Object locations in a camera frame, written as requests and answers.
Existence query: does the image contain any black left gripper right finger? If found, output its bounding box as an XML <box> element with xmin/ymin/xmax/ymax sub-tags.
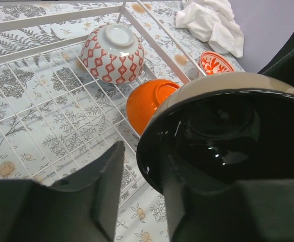
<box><xmin>159</xmin><ymin>152</ymin><xmax>294</xmax><ymax>241</ymax></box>

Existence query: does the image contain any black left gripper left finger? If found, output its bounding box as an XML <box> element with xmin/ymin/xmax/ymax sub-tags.
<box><xmin>0</xmin><ymin>142</ymin><xmax>125</xmax><ymax>241</ymax></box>

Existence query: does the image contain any white bowl red wreath pattern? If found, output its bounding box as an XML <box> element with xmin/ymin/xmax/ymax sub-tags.
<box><xmin>198</xmin><ymin>51</ymin><xmax>235</xmax><ymax>75</ymax></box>

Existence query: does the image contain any olive tan bowl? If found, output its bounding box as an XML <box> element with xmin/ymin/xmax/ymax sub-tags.
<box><xmin>136</xmin><ymin>72</ymin><xmax>294</xmax><ymax>192</ymax></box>

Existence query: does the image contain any white wire dish rack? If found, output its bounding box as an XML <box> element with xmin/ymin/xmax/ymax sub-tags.
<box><xmin>0</xmin><ymin>0</ymin><xmax>208</xmax><ymax>202</ymax></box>

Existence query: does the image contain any white red diamond pattern bowl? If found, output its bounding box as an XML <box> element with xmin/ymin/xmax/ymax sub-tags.
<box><xmin>81</xmin><ymin>23</ymin><xmax>144</xmax><ymax>84</ymax></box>

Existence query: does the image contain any crumpled white cloth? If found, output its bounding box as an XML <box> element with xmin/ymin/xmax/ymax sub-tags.
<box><xmin>175</xmin><ymin>0</ymin><xmax>244</xmax><ymax>58</ymax></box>

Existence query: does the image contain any orange plastic bowl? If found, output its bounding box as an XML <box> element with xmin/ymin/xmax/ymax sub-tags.
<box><xmin>126</xmin><ymin>79</ymin><xmax>180</xmax><ymax>135</ymax></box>

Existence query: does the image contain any floral patterned table mat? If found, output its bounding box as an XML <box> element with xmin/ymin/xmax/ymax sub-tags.
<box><xmin>0</xmin><ymin>0</ymin><xmax>246</xmax><ymax>242</ymax></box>

